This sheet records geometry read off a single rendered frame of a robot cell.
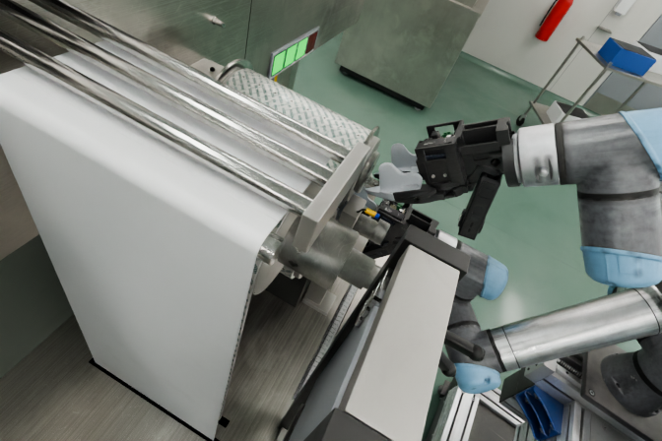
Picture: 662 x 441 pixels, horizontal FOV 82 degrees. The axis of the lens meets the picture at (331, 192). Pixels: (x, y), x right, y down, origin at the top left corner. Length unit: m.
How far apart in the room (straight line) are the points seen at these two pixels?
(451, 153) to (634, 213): 0.20
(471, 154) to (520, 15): 4.61
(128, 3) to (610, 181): 0.59
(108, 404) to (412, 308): 0.61
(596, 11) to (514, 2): 0.80
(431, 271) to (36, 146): 0.30
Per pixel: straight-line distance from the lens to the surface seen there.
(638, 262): 0.53
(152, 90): 0.33
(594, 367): 1.31
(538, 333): 0.78
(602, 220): 0.51
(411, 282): 0.26
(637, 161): 0.50
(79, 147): 0.32
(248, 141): 0.29
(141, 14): 0.59
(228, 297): 0.32
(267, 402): 0.77
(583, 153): 0.50
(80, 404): 0.78
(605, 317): 0.79
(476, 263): 0.75
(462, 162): 0.52
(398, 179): 0.55
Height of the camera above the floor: 1.63
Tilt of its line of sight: 43 degrees down
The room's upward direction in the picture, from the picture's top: 21 degrees clockwise
